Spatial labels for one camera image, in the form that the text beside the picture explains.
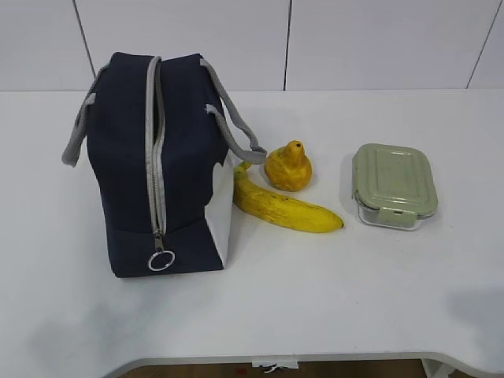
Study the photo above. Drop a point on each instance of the yellow banana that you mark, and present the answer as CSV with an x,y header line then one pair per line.
x,y
281,210

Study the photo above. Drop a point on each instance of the yellow pear-shaped fruit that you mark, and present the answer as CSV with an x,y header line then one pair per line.
x,y
288,168

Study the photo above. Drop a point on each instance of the navy blue lunch bag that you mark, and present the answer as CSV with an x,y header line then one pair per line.
x,y
161,136

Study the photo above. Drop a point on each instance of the green lid glass container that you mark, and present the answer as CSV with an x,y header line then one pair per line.
x,y
393,186

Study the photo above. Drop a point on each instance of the white paper scrap under table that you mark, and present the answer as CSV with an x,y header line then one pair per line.
x,y
268,367

